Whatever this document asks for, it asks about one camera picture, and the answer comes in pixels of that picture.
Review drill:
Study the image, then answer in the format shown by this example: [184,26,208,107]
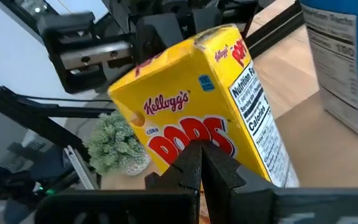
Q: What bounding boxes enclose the green artificial plant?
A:
[85,111,152,177]

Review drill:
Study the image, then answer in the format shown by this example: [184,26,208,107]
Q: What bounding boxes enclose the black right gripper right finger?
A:
[201,139,358,224]

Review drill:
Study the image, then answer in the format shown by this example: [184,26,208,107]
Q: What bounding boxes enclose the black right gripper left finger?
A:
[34,139,203,224]

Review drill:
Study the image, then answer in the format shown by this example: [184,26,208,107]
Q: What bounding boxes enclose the blue cereal box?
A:
[300,0,358,142]

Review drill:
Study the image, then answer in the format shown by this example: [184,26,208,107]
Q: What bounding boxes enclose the yellow cereal box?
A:
[107,24,301,189]

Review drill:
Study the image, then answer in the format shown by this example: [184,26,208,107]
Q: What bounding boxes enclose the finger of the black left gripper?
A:
[135,13,185,65]
[192,7,227,34]

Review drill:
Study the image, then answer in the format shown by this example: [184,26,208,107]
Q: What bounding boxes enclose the silver metal bracket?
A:
[63,144,101,190]

